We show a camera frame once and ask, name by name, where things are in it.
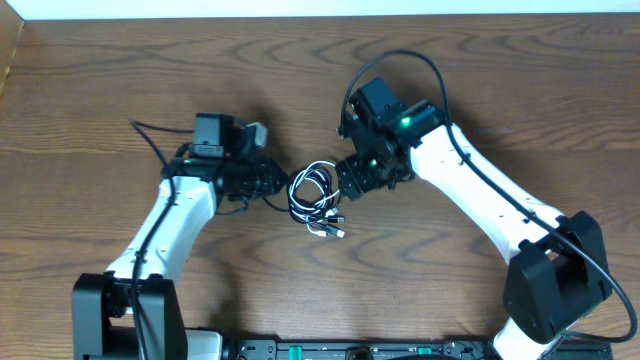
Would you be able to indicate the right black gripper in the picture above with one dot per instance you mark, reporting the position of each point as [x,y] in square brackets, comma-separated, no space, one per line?
[352,177]

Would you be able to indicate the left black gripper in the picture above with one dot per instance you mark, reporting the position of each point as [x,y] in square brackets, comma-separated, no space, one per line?
[274,180]

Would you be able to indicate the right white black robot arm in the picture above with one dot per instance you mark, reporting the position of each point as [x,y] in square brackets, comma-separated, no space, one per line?
[556,263]

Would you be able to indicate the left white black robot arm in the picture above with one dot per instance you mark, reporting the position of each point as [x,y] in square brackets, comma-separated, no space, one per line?
[131,310]

